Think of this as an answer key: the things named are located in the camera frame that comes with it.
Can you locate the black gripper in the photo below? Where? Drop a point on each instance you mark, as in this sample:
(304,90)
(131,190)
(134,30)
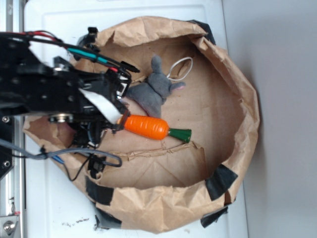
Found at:
(106,99)

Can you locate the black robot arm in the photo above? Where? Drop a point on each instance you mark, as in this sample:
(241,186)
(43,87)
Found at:
(61,92)

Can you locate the orange plastic carrot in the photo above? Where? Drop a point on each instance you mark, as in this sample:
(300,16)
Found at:
(155,128)

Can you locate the grey plush bunny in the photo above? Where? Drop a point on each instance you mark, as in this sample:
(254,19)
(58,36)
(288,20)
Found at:
(151,94)

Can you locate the brown paper bag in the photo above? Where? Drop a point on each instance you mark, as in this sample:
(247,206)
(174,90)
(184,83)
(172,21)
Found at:
(192,133)

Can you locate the white rubber band loop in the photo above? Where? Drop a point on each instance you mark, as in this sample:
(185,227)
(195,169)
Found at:
(180,69)

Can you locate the aluminium frame rail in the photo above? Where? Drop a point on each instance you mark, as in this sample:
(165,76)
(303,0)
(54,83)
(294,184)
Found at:
(12,169)

